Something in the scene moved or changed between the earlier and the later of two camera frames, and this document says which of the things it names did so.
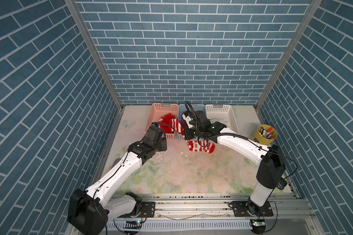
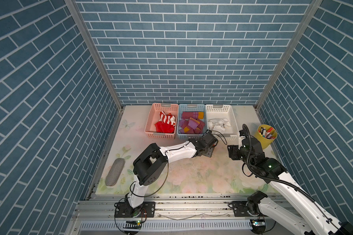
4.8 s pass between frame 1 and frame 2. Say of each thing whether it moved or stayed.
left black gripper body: moved
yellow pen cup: stayed
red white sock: stayed
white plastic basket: stayed
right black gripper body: moved
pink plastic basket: stayed
